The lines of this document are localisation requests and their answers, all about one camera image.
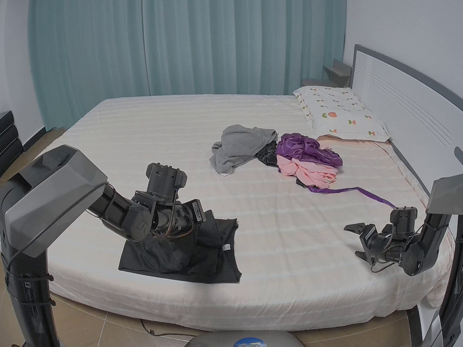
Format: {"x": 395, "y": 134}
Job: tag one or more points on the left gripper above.
{"x": 172, "y": 221}

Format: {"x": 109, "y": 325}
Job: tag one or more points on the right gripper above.
{"x": 381, "y": 244}

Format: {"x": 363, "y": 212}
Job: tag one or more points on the black T-shirt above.
{"x": 202, "y": 255}

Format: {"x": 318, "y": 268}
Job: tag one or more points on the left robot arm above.
{"x": 54, "y": 186}

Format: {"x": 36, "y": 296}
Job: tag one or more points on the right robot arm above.
{"x": 439, "y": 230}

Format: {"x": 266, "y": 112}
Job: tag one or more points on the bed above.
{"x": 253, "y": 201}

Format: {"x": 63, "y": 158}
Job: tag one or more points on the pink garment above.
{"x": 307, "y": 172}

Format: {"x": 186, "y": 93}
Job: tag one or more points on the grey garment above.
{"x": 238, "y": 143}

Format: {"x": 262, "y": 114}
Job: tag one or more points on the purple garment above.
{"x": 307, "y": 148}

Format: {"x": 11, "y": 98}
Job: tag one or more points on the black shiny garment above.
{"x": 267, "y": 155}

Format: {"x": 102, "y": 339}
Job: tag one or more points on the white printed pillow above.
{"x": 340, "y": 112}

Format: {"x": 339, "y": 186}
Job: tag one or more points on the grey bedside table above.
{"x": 334, "y": 74}

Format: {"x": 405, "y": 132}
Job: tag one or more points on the dark grey chest of drawers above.
{"x": 9, "y": 139}

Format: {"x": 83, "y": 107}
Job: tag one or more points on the blue-green curtain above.
{"x": 86, "y": 49}
{"x": 235, "y": 34}

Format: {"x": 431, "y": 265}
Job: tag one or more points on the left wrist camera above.
{"x": 164, "y": 179}

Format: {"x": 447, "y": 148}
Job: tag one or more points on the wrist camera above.
{"x": 164, "y": 179}
{"x": 403, "y": 219}

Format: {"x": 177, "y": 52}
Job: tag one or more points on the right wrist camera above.
{"x": 403, "y": 219}

